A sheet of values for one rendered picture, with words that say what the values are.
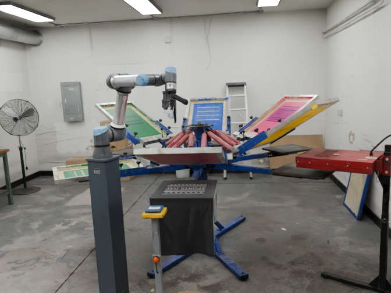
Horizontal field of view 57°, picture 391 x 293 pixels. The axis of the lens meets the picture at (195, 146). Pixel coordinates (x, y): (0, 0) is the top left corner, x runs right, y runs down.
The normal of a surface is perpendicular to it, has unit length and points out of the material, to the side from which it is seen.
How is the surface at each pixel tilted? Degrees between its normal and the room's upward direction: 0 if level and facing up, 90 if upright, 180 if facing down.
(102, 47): 90
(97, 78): 90
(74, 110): 90
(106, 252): 90
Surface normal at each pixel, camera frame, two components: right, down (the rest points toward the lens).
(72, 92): -0.11, 0.16
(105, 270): -0.42, 0.16
